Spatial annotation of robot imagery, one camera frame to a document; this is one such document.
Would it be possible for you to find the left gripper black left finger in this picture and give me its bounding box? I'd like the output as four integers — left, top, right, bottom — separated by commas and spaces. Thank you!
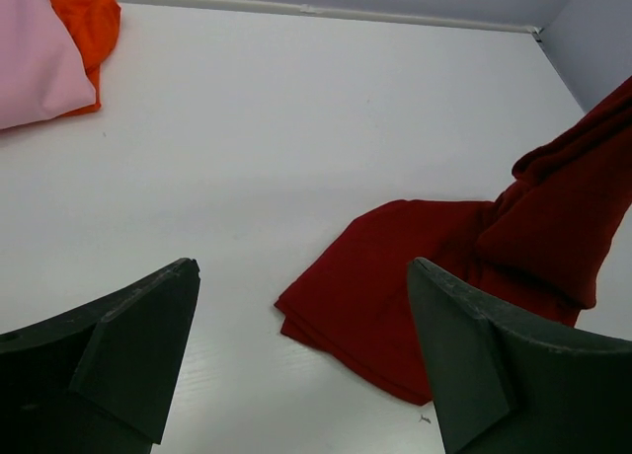
1, 259, 200, 453

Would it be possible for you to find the dark red t shirt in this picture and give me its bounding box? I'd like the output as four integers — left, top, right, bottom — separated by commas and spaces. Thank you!
276, 82, 631, 406

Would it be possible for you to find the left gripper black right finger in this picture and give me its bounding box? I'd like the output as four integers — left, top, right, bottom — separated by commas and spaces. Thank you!
407, 258, 631, 453

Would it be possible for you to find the orange folded t shirt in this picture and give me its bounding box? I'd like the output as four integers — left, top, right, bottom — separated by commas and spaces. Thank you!
49, 0, 121, 116

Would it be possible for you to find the pink folded t shirt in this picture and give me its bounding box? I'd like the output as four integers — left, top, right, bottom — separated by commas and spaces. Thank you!
1, 0, 96, 129

